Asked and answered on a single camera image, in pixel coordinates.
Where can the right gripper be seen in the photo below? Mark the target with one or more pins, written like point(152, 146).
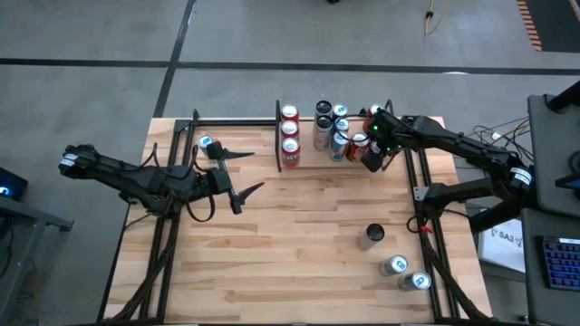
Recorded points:
point(385, 131)

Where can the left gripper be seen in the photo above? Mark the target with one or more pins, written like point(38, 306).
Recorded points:
point(219, 181)

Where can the red Coca-Cola can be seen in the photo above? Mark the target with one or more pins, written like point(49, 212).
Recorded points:
point(374, 108)
point(357, 149)

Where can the white Celsius can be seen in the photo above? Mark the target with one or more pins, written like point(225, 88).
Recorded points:
point(323, 107)
point(322, 133)
point(371, 235)

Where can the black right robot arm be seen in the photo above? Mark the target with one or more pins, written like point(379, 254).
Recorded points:
point(453, 145)

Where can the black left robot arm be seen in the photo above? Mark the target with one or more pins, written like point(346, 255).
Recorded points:
point(127, 179)

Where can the white paper sign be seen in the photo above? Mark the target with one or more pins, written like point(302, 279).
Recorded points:
point(503, 246)

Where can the grey side table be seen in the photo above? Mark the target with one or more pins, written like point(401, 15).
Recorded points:
point(550, 149)

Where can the black pole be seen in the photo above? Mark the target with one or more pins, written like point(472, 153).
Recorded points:
point(564, 97)

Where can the black mat with orange stripes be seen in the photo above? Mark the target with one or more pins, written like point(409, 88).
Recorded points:
point(557, 27)

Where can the grey desk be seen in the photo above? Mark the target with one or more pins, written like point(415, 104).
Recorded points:
point(530, 280)

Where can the grey metal stand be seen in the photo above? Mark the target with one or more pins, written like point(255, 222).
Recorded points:
point(36, 213)

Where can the backlit black keyboard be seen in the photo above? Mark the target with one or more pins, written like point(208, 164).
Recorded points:
point(562, 262)

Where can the black monitor with blue light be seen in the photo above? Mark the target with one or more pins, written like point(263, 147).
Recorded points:
point(13, 181)

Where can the black aluminium rig frame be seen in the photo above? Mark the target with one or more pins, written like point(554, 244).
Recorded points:
point(226, 122)

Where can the wooden shelf with black frame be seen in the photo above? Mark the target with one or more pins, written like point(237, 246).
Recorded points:
point(312, 158)

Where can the silver metal bracket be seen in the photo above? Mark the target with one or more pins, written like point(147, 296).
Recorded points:
point(419, 194)

